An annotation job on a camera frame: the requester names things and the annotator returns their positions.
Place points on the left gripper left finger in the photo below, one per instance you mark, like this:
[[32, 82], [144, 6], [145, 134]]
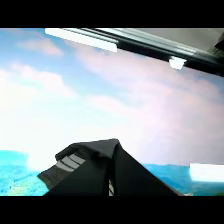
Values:
[[83, 180]]

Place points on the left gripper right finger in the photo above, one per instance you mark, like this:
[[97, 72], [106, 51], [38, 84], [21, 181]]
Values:
[[136, 180]]

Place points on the silver frame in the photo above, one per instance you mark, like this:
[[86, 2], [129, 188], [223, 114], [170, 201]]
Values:
[[160, 39]]

